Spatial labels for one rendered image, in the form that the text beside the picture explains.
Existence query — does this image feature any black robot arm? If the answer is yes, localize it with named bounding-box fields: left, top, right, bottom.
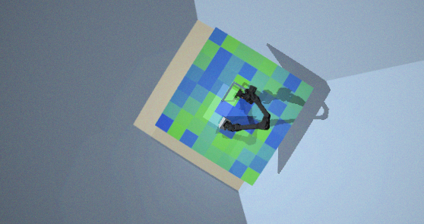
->
left=223, top=85, right=271, bottom=132

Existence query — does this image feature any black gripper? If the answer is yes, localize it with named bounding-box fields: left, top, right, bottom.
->
left=236, top=90, right=253, bottom=104

